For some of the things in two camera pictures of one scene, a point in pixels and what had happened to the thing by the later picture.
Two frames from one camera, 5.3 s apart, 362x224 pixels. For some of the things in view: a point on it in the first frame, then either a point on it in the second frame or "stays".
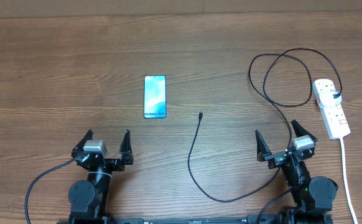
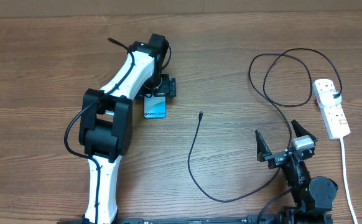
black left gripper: [117, 163] → [166, 87]
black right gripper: [275, 158] stays
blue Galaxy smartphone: [155, 96] stays
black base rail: [271, 219] stays
